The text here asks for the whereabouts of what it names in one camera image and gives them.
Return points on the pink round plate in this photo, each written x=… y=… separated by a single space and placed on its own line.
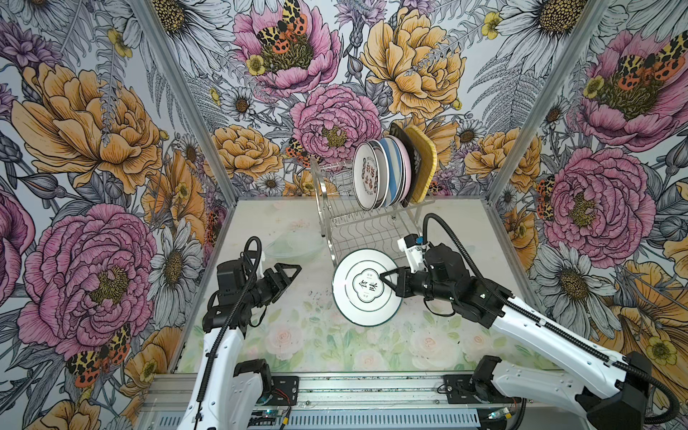
x=409 y=148

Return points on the black floral square plate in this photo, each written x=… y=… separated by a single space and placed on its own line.
x=413 y=162

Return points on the yellow woven square plate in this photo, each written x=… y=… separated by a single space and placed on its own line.
x=426 y=149

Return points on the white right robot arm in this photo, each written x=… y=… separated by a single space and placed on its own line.
x=608 y=389

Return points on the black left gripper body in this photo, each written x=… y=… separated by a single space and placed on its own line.
x=271 y=282

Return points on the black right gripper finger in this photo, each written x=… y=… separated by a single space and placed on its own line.
x=399 y=274
x=401 y=288

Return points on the white plate orange sunburst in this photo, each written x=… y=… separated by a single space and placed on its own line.
x=406 y=170

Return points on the blue white striped plate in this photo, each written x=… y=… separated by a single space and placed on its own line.
x=395 y=169

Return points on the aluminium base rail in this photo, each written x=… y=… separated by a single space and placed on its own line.
x=386 y=400

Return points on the white plate green rim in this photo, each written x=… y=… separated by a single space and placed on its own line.
x=358 y=291

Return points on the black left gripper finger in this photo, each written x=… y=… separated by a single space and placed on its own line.
x=284 y=281
x=288 y=270

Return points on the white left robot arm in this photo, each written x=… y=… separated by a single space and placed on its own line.
x=220 y=376

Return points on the chrome two-tier dish rack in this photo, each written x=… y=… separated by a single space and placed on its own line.
x=346 y=227

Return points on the white plate red characters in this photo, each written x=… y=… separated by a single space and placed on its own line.
x=366 y=176

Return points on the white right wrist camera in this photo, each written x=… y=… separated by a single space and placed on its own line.
x=414 y=251

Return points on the white plate green red band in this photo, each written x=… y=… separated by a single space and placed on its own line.
x=383 y=174

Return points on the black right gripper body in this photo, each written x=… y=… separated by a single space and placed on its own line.
x=406 y=282

